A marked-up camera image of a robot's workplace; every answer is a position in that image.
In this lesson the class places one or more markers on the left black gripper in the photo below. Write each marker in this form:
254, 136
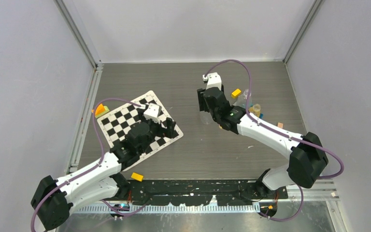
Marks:
163, 131

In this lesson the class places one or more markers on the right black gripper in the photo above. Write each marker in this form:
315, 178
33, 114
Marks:
202, 103

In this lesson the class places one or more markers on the clear bottle blue cap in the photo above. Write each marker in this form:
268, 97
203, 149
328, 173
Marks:
206, 118

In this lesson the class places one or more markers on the clear plastic bottle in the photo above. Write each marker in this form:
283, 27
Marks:
244, 100

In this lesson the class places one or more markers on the yellow juice bottle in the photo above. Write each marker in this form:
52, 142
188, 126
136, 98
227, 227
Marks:
256, 110

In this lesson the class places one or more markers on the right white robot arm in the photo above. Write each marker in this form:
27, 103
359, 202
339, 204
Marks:
305, 162

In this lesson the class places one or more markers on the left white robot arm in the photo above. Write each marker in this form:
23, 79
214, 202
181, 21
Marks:
55, 200

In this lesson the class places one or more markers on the black white chessboard mat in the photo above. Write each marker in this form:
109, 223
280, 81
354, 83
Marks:
117, 122

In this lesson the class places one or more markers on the yellow block near base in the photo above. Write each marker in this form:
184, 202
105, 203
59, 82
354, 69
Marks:
137, 177

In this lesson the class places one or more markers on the orange green block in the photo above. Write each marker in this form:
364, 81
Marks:
100, 110

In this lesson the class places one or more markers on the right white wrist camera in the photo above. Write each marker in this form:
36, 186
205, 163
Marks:
213, 80

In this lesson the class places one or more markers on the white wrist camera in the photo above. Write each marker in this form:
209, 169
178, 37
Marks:
151, 111
213, 80

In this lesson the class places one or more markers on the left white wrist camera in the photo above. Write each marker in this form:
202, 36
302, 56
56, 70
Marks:
151, 111

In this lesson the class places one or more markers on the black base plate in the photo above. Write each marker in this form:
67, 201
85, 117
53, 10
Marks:
195, 192

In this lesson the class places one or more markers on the grey slotted cable duct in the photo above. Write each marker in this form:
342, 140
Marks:
100, 208

